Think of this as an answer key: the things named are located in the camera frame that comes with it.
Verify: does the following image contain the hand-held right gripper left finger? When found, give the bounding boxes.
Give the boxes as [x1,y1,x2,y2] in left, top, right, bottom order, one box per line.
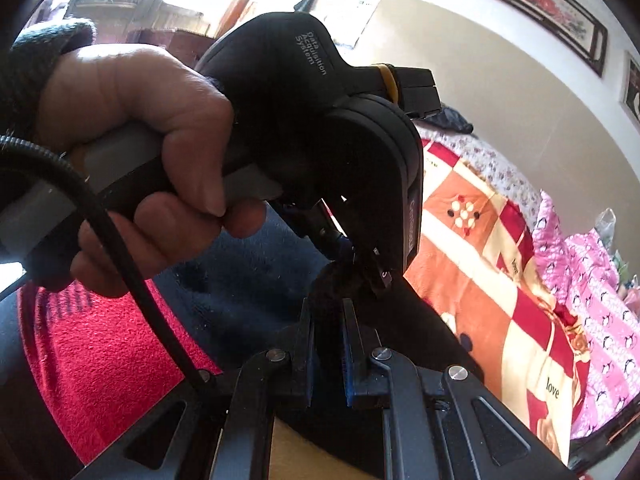
[70,297,316,480]

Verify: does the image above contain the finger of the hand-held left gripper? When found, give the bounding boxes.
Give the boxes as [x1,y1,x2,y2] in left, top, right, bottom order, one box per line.
[280,199,353,263]
[357,245,401,293]

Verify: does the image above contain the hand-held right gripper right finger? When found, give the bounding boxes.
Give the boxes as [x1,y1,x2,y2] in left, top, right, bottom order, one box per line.
[341,297,581,480]

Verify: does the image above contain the black pants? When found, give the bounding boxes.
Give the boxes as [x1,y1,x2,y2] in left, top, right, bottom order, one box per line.
[150,205,486,478]

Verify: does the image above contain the person's left forearm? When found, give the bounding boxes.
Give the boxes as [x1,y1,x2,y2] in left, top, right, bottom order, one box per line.
[0,19,97,161]

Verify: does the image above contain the person's left hand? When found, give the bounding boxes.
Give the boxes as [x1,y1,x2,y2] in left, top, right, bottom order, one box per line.
[37,44,268,300]

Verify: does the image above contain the red orange checked printed blanket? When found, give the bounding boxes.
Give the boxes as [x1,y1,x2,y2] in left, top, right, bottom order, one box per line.
[17,137,593,480]

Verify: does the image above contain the dark padded cloth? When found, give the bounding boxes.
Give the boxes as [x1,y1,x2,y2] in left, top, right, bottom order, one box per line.
[430,106,475,135]

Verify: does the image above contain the floral bed sheet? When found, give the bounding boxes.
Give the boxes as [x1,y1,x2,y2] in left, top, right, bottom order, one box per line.
[417,125,543,221]

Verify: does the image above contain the pink penguin print blanket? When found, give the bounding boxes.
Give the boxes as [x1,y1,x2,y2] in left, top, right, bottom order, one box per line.
[532,190,640,441]

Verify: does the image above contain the clear plastic bag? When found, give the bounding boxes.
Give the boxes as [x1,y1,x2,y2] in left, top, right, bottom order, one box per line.
[594,207,618,256]

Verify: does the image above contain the small framed picture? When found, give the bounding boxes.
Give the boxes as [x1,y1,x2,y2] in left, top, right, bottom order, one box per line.
[620,51,640,126]

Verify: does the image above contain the wall calendar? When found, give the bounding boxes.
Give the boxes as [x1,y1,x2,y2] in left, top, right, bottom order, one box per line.
[325,0,383,51]

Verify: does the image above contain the black cable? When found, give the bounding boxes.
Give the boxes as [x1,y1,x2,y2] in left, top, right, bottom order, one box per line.
[0,132,213,396]

